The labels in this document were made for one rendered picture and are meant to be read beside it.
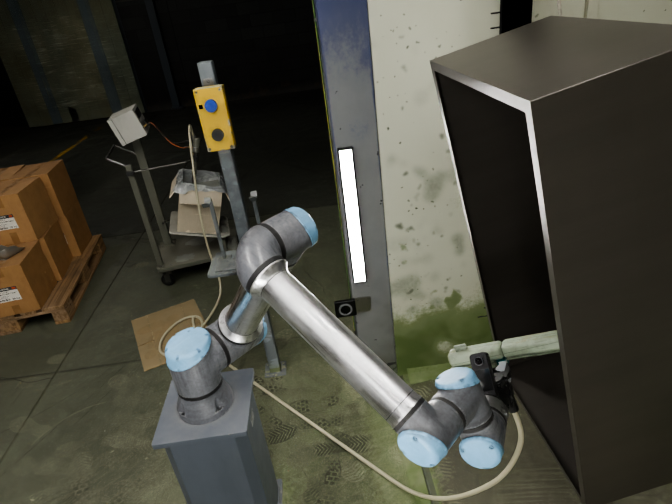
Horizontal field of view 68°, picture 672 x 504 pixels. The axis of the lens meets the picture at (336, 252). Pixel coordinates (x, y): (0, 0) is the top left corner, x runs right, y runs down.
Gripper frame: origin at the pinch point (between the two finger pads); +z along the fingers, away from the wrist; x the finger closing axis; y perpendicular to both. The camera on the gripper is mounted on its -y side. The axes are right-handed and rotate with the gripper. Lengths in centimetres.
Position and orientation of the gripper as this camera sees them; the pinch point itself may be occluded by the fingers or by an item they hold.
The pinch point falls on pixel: (495, 359)
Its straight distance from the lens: 148.9
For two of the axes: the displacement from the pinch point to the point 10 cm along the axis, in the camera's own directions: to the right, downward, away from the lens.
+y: 4.1, 9.0, 1.7
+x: 8.3, -2.9, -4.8
